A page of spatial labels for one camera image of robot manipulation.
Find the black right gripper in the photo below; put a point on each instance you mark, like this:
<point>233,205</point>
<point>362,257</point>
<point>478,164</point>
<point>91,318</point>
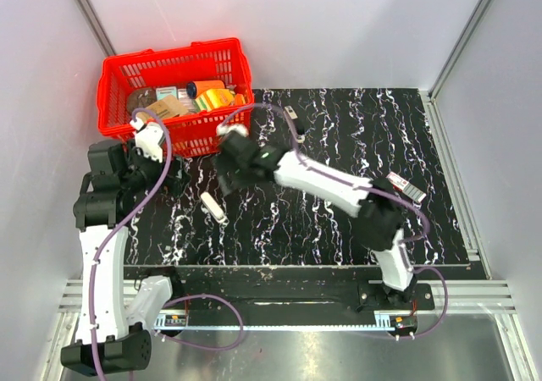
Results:
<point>223,167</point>

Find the dark round pouch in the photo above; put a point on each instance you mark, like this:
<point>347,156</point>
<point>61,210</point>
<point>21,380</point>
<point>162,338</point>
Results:
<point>140,98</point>

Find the brown cardboard package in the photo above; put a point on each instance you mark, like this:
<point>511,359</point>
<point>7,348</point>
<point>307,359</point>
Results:
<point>168,108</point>

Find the teal label small box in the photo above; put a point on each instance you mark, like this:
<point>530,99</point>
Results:
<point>167,91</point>

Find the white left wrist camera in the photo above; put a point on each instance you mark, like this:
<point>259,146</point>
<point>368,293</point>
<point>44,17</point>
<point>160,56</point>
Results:
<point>149,138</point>

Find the red plastic basket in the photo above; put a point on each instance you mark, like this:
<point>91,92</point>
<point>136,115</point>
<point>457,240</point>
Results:
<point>194,134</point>

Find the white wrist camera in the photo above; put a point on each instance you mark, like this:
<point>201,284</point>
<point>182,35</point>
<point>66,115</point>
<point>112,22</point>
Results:
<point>149,138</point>
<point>225,129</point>

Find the yellow green box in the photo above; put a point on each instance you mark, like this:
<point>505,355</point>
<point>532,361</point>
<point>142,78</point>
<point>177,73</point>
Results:
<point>213,99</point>

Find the white stapler top cover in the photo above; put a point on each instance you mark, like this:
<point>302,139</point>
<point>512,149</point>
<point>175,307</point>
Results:
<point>214,209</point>

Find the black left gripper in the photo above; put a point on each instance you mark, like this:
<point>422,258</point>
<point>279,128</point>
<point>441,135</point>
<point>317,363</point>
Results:
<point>176,182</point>

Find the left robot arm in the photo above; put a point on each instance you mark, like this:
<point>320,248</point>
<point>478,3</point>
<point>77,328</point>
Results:
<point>112,337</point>

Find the orange blue-capped bottle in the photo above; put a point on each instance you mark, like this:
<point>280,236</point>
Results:
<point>197,87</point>

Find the red white staple box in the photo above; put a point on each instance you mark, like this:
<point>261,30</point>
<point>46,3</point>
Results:
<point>406,188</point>

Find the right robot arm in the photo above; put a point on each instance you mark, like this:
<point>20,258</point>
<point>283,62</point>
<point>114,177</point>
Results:
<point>373,210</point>

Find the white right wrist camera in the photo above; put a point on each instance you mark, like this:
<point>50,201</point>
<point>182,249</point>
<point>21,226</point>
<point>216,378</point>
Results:
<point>225,129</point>

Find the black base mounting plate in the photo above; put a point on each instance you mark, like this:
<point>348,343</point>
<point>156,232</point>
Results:
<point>287,297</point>

